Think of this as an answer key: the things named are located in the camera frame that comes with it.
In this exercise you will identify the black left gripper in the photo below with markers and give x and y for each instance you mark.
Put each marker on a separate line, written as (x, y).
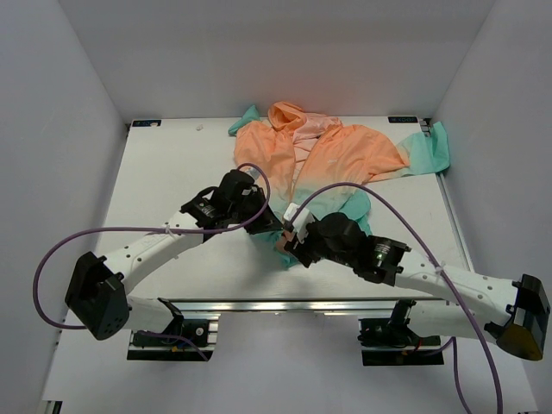
(270, 222)

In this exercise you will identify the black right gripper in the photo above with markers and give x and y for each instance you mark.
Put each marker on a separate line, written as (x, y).
(300, 247)

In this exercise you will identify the orange and teal jacket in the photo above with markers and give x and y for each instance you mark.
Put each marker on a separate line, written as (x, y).
(301, 152)

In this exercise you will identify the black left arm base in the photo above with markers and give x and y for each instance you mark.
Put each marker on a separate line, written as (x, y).
(177, 334)

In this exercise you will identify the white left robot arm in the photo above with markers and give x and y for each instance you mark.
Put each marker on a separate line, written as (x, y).
(100, 291)

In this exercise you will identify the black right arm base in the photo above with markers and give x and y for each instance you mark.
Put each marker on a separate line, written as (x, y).
(389, 341)

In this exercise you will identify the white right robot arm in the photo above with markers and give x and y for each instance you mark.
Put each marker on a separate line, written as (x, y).
(513, 314)

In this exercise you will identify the blue right table label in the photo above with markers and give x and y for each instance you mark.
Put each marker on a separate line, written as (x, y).
(402, 119)

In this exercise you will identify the blue table label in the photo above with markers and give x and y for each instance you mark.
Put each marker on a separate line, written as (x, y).
(402, 119)
(146, 123)

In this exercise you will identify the blue left table label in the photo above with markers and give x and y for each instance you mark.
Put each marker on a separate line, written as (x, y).
(146, 123)

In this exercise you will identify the aluminium table edge rail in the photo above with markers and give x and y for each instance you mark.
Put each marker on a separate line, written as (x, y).
(276, 305)

